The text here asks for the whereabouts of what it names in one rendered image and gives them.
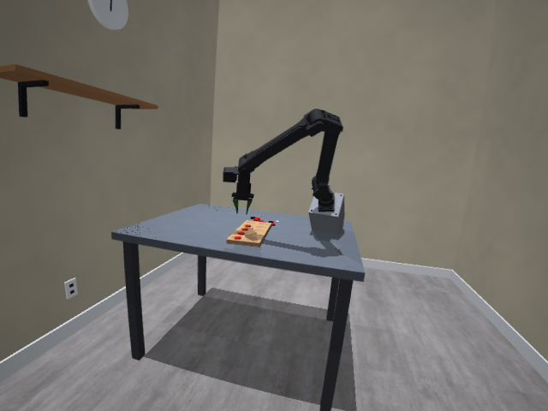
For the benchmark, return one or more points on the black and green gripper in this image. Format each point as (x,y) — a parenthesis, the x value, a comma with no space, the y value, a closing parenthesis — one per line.
(242,194)

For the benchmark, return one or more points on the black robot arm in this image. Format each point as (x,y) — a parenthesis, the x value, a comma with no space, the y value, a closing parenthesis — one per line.
(322,121)

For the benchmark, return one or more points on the tan tray with round pockets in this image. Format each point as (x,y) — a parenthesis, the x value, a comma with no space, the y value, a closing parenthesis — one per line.
(253,236)

